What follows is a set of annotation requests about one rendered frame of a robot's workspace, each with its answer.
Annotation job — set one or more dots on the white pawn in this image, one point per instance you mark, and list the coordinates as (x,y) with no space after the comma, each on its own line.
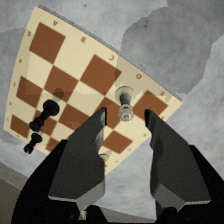
(105,157)

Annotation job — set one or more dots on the black chess piece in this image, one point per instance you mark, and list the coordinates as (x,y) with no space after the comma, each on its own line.
(50,108)
(35,138)

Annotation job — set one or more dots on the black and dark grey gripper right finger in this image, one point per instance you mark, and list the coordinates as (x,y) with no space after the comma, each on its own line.
(181,177)

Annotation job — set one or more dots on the brown and cream chessboard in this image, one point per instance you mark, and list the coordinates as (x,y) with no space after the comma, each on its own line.
(57,61)

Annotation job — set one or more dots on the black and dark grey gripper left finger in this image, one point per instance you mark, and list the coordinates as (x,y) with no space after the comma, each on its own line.
(68,180)

